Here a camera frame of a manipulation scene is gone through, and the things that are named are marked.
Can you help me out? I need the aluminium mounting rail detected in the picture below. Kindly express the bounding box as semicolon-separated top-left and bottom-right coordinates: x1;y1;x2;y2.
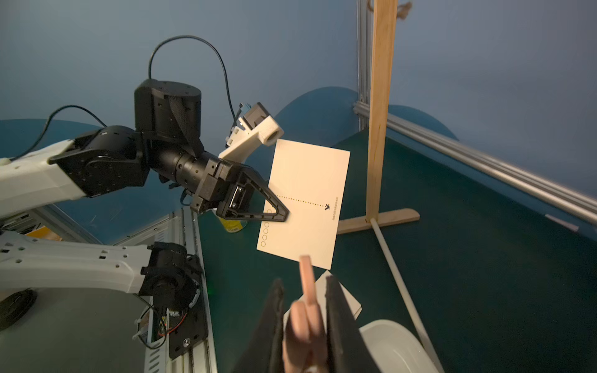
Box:
103;208;218;372

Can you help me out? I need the rear aluminium floor rail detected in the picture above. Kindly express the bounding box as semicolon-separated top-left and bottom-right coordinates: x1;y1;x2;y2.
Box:
352;100;597;228

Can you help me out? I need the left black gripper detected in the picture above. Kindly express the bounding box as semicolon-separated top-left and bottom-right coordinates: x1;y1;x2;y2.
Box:
190;157;289;222

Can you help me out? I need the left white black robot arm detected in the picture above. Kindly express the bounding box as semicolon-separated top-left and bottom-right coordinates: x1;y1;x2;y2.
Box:
1;77;289;319

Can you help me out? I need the wooden drying rack frame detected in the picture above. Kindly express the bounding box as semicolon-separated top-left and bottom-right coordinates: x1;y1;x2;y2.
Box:
338;1;444;372

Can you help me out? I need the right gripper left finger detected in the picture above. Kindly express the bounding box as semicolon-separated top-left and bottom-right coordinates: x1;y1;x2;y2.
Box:
233;279;284;372

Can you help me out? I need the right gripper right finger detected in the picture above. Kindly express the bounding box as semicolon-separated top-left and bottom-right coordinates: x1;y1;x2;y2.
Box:
326;276;380;372

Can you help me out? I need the pink clothespin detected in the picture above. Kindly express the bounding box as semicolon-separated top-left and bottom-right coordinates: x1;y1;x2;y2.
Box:
282;256;329;372

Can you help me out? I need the white plastic tray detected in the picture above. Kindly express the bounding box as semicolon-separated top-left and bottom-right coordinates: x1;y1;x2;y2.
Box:
359;320;438;373

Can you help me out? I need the left aluminium corner post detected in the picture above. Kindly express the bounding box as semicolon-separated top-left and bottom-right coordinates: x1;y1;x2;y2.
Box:
357;0;373;104

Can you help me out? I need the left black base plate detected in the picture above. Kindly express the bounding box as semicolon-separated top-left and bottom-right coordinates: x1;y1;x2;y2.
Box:
169;293;208;360

